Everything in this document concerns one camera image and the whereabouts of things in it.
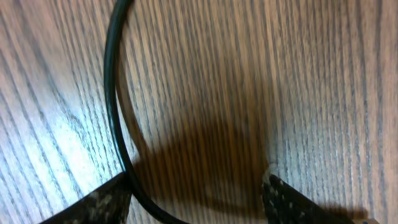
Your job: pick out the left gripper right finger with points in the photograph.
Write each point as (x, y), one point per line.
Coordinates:
(283, 204)

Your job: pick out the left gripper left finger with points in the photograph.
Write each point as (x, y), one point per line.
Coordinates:
(108, 203)

